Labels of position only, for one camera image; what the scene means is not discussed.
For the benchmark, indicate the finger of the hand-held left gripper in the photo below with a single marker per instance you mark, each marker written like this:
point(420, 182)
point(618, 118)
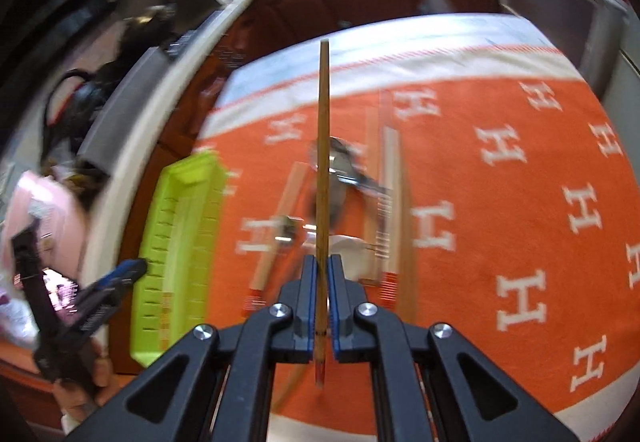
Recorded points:
point(102, 307)
point(127, 269)

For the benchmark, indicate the white ceramic spoon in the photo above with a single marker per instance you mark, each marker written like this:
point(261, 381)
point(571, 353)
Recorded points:
point(352, 247)

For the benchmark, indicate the cream kitchen countertop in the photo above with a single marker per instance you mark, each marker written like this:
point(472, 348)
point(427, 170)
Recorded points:
point(165, 87)

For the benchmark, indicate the pink rice cooker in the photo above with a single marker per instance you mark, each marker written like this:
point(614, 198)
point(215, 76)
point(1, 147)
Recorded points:
point(55, 202)

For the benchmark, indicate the green plastic utensil tray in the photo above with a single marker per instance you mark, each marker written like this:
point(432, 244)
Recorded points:
point(175, 247)

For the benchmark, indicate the light blue table cover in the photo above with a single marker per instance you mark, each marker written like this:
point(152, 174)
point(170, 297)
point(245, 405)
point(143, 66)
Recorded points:
point(450, 30)

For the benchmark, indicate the person's left hand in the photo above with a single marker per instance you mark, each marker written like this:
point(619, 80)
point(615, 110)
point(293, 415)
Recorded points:
point(102, 367)

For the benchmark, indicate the grey steel cabinet panel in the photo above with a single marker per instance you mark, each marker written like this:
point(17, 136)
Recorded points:
point(550, 7)

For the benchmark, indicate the small metal spoon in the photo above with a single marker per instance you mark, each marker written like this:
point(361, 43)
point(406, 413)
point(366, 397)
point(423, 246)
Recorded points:
point(286, 228)

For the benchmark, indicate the orange printed blanket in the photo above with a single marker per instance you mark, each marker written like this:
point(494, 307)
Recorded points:
point(475, 222)

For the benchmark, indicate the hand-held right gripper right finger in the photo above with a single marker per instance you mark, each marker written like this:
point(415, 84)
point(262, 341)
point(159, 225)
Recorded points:
point(336, 307)

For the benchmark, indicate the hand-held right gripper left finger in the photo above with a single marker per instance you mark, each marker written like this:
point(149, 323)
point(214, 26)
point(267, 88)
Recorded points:
point(310, 307)

